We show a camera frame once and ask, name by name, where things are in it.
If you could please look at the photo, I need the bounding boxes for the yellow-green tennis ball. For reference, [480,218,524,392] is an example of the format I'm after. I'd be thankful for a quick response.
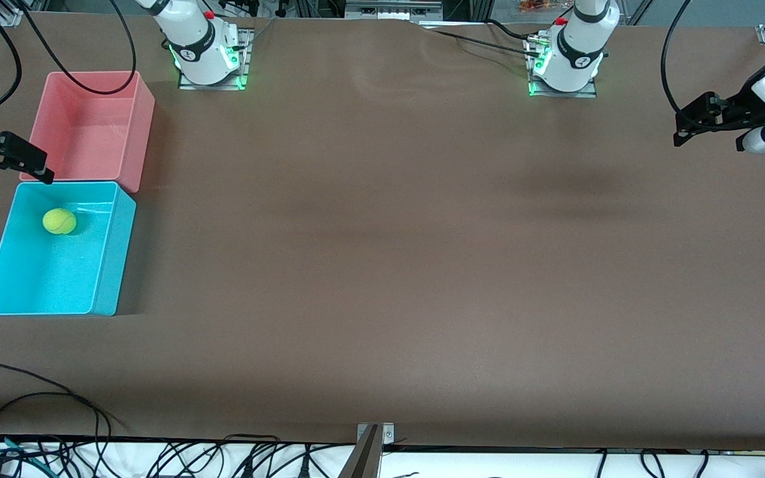
[42,208,78,236]

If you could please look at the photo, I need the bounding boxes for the pink plastic bin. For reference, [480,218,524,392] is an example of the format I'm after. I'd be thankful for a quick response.
[19,70,156,194]

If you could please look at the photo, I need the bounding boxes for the blue plastic bin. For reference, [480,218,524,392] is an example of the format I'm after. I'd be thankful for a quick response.
[0,181,137,317]

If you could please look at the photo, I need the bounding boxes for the grey power strip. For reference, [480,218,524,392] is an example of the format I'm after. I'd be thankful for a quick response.
[345,0,444,21]

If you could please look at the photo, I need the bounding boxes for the brown table cover sheet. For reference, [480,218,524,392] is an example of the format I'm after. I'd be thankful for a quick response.
[0,12,765,452]

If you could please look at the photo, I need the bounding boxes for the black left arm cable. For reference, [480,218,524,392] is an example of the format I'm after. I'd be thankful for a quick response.
[660,0,695,114]

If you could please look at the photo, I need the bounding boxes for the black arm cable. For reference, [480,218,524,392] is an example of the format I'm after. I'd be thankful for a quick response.
[0,0,137,120]
[660,0,695,114]

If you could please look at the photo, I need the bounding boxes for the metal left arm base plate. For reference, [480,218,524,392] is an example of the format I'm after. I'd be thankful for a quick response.
[527,37,599,98]

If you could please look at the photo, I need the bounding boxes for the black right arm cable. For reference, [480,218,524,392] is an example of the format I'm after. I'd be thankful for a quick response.
[0,0,137,120]

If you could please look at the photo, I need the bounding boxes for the short black base cable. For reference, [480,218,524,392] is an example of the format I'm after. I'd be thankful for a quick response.
[485,19,536,42]

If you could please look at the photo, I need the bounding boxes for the long black base cable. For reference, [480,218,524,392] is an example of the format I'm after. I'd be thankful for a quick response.
[432,28,546,59]

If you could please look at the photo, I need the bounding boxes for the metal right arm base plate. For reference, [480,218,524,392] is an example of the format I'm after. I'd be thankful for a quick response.
[179,27,254,90]

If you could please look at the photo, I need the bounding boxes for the teal cable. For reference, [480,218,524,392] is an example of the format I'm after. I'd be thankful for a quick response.
[0,433,44,469]

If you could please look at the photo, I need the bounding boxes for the black cable tangle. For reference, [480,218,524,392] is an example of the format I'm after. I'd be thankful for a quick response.
[0,435,357,478]

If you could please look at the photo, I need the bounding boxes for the metal mounting bracket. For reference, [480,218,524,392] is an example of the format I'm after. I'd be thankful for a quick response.
[356,422,396,447]

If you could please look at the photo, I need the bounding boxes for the grey camera mount bar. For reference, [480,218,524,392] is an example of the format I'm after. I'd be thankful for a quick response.
[337,425,383,478]

